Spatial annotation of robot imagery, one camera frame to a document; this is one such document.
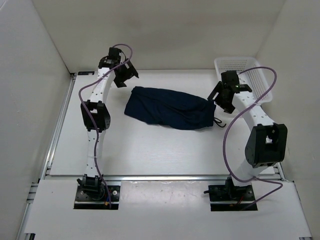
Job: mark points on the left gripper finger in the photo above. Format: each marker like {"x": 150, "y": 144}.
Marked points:
{"x": 130, "y": 70}
{"x": 119, "y": 83}

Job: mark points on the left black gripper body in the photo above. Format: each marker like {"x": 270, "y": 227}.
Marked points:
{"x": 124, "y": 73}

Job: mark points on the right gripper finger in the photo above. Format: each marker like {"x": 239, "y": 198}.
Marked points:
{"x": 228, "y": 108}
{"x": 216, "y": 90}

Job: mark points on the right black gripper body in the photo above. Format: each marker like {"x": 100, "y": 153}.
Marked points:
{"x": 220, "y": 96}

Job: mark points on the navy blue shorts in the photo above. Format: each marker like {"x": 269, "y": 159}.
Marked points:
{"x": 169, "y": 108}

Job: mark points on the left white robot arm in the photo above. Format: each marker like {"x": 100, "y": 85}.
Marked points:
{"x": 115, "y": 68}

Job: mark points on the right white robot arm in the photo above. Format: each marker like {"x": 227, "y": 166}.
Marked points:
{"x": 266, "y": 144}

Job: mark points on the white plastic mesh basket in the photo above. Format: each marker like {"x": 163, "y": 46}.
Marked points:
{"x": 254, "y": 78}

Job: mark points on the black label strip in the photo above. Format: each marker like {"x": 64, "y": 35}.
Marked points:
{"x": 85, "y": 73}

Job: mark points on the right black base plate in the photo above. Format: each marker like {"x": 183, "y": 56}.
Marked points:
{"x": 231, "y": 199}

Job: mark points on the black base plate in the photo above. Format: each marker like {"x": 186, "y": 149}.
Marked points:
{"x": 231, "y": 199}
{"x": 84, "y": 201}

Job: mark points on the aluminium front rail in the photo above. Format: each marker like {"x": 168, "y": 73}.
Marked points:
{"x": 275, "y": 176}

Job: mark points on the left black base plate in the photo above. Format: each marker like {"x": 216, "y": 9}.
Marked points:
{"x": 84, "y": 201}

